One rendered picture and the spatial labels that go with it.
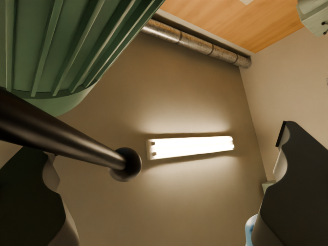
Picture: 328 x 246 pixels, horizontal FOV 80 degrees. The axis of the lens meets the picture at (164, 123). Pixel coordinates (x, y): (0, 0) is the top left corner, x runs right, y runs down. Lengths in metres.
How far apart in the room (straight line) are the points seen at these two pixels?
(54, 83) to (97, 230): 1.45
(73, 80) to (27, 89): 0.04
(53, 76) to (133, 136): 1.57
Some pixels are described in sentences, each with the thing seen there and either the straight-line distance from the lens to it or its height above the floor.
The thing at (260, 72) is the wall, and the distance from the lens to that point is 3.39.
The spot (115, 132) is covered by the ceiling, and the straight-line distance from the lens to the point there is 1.66.
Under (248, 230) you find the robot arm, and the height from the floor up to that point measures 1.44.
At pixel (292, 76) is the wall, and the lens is 3.20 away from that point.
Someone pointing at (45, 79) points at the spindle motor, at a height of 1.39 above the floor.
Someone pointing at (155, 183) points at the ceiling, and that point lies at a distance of 1.80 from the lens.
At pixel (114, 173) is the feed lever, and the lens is 0.20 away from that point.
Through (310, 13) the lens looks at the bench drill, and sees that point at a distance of 2.27.
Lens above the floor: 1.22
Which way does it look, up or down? 49 degrees up
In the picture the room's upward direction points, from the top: 113 degrees counter-clockwise
